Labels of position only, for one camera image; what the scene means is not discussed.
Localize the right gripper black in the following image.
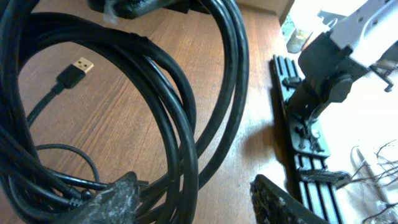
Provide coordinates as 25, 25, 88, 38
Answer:
87, 0, 209, 19

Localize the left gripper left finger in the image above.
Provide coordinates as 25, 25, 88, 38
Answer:
54, 172, 139, 224

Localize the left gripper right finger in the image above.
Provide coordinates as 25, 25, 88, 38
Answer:
250, 174, 328, 224

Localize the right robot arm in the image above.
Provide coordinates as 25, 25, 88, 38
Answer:
88, 0, 397, 121

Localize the black aluminium rail base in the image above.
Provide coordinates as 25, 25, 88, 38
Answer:
269, 55, 345, 224

